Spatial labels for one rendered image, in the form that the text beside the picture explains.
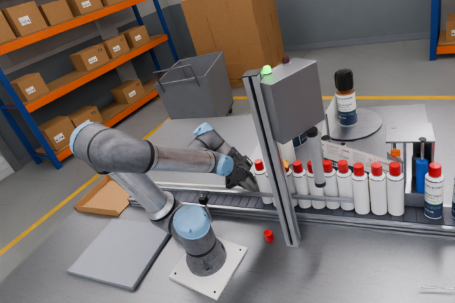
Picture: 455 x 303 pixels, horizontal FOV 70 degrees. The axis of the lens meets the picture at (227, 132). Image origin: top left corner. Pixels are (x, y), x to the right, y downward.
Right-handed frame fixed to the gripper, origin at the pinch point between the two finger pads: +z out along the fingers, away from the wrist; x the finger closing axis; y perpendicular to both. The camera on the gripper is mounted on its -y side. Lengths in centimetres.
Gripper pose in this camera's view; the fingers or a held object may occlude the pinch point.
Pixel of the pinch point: (256, 191)
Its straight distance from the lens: 135.0
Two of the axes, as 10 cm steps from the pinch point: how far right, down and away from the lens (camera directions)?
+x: -6.4, 4.4, 6.3
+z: 6.7, 7.2, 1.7
